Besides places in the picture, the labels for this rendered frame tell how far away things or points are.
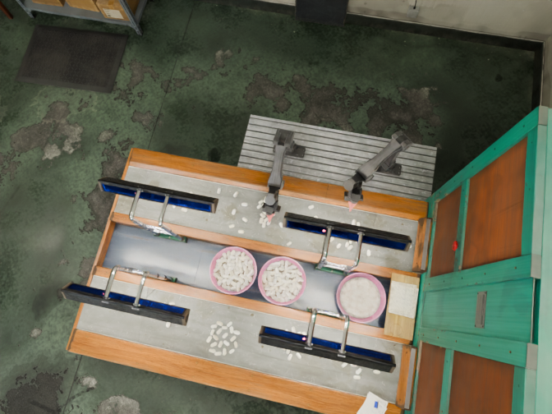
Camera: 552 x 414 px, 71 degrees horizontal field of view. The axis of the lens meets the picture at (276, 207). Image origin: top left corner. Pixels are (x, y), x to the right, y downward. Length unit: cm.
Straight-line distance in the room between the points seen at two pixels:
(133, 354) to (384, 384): 134
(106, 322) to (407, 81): 289
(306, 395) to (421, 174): 143
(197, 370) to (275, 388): 42
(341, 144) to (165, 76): 184
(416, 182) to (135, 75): 255
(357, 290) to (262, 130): 115
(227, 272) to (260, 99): 170
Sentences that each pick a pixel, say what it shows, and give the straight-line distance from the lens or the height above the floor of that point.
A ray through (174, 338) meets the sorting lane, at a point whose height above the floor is 74.
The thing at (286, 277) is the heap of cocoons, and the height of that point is 73.
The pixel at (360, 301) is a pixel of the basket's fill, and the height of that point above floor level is 74.
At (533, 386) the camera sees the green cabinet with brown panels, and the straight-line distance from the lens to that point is 134.
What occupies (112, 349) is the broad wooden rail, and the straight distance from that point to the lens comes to 241.
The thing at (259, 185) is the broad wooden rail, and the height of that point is 76.
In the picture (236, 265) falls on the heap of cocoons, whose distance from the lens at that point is 226.
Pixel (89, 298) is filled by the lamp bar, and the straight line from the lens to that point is 209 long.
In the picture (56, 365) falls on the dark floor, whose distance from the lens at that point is 344.
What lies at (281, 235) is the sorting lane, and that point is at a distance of 225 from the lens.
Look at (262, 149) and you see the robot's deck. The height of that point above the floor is 67.
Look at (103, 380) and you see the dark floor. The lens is 329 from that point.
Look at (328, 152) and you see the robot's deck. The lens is 248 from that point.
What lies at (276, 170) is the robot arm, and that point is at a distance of 208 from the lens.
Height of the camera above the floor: 295
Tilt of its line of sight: 75 degrees down
